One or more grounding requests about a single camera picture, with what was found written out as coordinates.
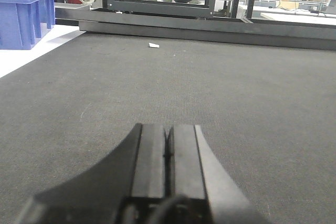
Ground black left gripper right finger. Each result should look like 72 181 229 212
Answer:
169 124 268 223

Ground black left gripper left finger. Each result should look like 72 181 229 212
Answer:
16 123 165 223

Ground dark grey table mat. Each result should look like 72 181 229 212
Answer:
1 34 335 223

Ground small white paper scrap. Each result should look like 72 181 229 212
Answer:
149 43 160 48

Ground white work table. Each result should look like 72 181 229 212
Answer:
260 13 335 25

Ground blue plastic crate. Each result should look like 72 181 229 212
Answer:
1 0 56 50

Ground black metal frame rack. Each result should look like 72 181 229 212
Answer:
56 0 335 51

